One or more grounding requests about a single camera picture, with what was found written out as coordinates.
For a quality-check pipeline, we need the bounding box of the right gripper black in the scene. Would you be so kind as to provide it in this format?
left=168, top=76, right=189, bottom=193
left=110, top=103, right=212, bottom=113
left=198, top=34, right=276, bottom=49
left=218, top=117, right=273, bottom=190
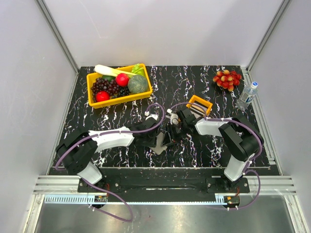
left=161, top=122, right=188, bottom=148

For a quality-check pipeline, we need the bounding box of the stack of credit cards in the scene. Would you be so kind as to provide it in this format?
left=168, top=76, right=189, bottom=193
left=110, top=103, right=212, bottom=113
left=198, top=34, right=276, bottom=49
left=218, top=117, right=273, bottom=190
left=190, top=102, right=208, bottom=117

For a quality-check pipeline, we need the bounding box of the small yellow card bin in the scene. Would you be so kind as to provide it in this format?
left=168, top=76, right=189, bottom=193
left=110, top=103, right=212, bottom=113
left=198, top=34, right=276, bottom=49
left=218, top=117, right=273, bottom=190
left=187, top=95, right=213, bottom=118

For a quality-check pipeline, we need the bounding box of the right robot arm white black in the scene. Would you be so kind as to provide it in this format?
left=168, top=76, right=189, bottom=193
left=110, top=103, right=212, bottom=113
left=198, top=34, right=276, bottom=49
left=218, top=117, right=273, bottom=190
left=162, top=108, right=264, bottom=192

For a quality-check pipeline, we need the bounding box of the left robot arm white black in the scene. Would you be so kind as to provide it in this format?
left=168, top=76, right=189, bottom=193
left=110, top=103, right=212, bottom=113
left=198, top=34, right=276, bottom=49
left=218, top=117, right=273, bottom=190
left=55, top=115, right=163, bottom=192

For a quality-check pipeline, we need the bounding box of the large yellow fruit bin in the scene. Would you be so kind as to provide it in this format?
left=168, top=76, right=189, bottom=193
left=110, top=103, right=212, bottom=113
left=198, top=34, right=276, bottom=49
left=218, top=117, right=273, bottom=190
left=86, top=63, right=153, bottom=109

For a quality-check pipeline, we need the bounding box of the dark grape bunch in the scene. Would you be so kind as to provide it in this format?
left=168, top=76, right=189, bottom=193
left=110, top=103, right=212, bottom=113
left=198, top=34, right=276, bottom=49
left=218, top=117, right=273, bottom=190
left=117, top=87, right=130, bottom=98

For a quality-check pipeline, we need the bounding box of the green melon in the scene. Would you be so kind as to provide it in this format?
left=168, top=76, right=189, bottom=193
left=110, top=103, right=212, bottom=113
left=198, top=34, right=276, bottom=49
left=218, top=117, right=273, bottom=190
left=128, top=75, right=148, bottom=94

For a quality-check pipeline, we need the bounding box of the red pomegranate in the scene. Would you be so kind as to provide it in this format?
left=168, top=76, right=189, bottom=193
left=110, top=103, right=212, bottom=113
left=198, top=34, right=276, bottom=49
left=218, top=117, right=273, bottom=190
left=115, top=73, right=129, bottom=87

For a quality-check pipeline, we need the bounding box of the red apple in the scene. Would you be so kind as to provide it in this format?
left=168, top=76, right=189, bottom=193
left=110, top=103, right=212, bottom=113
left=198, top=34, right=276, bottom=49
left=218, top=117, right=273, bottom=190
left=95, top=91, right=110, bottom=102

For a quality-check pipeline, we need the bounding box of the green lettuce leaf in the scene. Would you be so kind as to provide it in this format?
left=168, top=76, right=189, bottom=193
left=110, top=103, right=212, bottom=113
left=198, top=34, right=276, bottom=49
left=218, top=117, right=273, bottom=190
left=131, top=64, right=145, bottom=76

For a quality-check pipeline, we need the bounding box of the green avocado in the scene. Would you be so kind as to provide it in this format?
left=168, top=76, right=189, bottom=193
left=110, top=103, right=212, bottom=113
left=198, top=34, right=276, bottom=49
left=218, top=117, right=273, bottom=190
left=102, top=75, right=115, bottom=82

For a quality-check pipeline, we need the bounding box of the purple grape bunch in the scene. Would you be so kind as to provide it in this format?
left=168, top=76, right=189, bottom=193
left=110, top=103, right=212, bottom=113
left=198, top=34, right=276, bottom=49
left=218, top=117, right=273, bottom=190
left=91, top=77, right=121, bottom=96

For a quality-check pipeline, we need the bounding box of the red lychee bunch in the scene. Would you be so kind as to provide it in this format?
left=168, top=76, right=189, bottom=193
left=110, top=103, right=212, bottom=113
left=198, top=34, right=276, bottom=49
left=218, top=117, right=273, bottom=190
left=212, top=69, right=242, bottom=92

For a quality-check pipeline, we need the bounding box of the clear water bottle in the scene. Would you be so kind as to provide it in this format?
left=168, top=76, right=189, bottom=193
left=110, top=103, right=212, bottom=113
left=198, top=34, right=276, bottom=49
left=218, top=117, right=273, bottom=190
left=236, top=82, right=258, bottom=111

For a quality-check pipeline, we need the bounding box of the white green leek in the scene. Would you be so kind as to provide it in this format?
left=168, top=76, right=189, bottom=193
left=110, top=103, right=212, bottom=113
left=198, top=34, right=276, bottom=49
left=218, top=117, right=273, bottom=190
left=94, top=65, right=135, bottom=77

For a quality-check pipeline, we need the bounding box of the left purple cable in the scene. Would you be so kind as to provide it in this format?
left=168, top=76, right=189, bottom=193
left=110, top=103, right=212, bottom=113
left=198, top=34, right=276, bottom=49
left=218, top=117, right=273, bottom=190
left=54, top=102, right=166, bottom=222

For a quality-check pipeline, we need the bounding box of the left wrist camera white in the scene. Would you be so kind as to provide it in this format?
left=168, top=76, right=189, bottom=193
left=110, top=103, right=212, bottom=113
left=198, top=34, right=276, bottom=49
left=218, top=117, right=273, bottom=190
left=144, top=111, right=159, bottom=121

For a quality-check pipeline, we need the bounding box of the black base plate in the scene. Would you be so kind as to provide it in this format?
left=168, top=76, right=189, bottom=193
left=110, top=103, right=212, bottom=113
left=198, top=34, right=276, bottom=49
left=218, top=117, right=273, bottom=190
left=77, top=167, right=251, bottom=203

